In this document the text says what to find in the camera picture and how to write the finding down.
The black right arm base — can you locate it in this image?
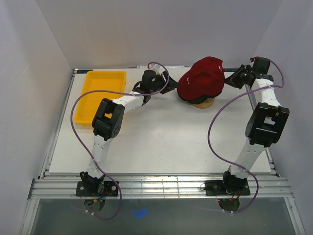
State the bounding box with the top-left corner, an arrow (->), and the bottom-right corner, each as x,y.
199,180 -> 250,196

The black NY baseball cap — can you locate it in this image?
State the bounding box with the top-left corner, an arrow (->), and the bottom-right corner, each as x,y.
202,89 -> 223,98

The red baseball cap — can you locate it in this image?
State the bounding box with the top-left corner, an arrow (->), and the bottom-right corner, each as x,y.
177,56 -> 225,100

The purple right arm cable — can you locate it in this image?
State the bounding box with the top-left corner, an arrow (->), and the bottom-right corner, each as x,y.
207,61 -> 286,214

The dark green baseball cap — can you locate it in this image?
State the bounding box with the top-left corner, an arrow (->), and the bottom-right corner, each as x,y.
181,95 -> 208,104

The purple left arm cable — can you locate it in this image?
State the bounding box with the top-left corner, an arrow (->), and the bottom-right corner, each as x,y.
70,61 -> 170,221

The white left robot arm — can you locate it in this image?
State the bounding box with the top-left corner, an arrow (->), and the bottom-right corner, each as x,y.
80,70 -> 179,196

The aluminium mounting rail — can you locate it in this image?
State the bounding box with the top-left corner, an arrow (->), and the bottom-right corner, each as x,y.
28,174 -> 294,199

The yellow plastic tray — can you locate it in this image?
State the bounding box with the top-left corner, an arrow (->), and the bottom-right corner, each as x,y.
74,70 -> 127,126

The wooden hat stand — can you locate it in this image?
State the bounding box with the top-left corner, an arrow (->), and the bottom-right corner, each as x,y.
192,98 -> 215,109

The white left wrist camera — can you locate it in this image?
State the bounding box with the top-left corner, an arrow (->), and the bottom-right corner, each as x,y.
147,62 -> 162,75

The dark label sticker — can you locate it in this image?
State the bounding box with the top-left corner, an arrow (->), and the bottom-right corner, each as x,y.
223,68 -> 238,72

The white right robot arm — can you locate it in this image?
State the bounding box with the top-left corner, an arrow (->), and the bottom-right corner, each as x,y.
221,57 -> 290,194

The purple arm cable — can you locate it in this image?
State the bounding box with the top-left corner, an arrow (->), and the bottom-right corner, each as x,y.
207,61 -> 286,214
70,61 -> 170,221

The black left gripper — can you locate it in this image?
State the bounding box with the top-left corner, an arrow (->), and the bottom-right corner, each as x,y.
149,71 -> 180,95

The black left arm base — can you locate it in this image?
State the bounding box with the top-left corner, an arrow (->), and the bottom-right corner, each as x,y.
75,181 -> 118,197

